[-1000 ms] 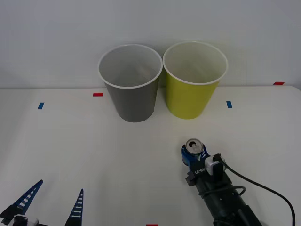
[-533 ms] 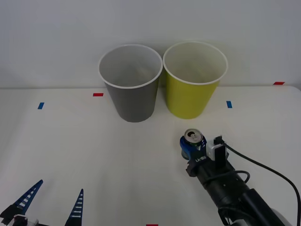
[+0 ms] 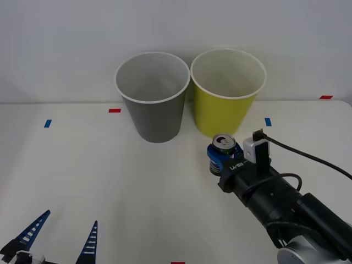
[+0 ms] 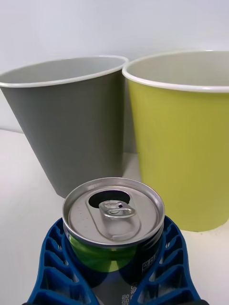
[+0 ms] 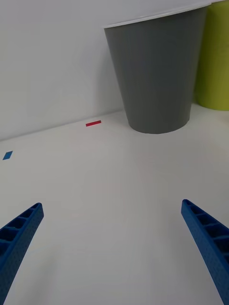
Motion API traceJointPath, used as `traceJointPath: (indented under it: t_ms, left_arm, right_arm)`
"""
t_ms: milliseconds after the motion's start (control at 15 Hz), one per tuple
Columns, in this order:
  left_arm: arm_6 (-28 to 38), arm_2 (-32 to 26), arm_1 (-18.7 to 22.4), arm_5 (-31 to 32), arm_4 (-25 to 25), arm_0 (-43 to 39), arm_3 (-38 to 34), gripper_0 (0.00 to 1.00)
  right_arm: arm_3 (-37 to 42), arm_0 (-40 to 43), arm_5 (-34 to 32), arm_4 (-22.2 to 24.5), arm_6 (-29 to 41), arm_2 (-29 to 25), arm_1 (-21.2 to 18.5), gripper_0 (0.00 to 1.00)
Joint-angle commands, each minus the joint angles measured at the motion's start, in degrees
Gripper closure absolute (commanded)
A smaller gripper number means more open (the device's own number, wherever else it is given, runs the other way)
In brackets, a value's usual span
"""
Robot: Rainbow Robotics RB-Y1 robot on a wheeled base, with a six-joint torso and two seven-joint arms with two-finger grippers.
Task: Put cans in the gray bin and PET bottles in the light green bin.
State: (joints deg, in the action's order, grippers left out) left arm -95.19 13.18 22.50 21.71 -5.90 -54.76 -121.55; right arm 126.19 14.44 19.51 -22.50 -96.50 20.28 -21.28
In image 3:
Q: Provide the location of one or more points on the dark drink can red label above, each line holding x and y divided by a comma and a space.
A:
224, 141

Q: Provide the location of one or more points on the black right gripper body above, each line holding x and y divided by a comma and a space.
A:
239, 178

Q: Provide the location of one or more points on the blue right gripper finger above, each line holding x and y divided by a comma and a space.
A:
214, 156
238, 152

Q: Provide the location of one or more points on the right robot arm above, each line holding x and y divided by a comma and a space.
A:
297, 217

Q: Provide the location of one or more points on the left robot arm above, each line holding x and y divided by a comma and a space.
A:
37, 259

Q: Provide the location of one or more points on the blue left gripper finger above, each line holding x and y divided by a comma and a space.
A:
90, 244
28, 233

